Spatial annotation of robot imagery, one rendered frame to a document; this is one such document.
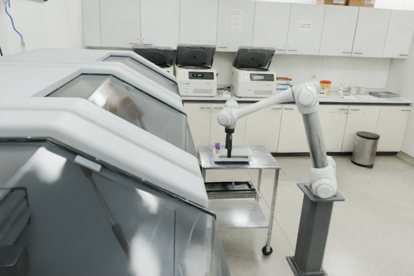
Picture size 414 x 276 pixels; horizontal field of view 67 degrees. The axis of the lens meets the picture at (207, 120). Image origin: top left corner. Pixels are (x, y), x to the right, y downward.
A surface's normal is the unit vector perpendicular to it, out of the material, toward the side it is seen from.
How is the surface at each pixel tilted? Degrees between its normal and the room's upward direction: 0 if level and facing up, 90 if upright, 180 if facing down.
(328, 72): 90
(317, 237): 90
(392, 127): 90
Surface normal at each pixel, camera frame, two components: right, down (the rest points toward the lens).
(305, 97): -0.33, 0.16
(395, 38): 0.14, 0.29
